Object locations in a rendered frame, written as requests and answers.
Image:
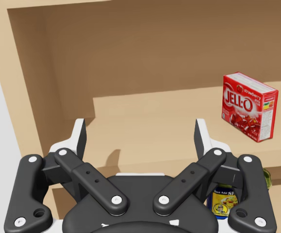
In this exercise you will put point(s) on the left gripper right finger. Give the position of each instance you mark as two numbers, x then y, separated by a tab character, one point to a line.
188	178

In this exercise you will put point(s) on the pale wooden shelf unit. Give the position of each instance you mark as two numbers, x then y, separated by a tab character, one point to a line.
140	60

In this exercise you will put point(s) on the green and blue rectangular can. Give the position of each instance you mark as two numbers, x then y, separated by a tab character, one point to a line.
224	201

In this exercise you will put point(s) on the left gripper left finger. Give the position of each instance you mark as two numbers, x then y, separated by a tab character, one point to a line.
91	178

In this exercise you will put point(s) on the red carton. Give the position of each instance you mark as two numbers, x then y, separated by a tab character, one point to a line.
242	104

